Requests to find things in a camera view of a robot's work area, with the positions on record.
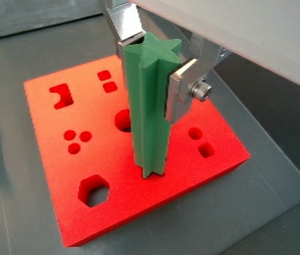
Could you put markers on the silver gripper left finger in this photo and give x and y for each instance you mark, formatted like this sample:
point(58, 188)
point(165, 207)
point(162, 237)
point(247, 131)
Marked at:
point(124, 19)

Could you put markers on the green star-shaped rod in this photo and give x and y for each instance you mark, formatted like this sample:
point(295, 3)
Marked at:
point(150, 61)

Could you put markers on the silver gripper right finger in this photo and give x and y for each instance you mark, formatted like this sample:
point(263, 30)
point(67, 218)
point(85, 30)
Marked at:
point(186, 82)

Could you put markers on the red shape-sorting board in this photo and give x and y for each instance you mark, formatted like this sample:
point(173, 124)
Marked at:
point(79, 111)

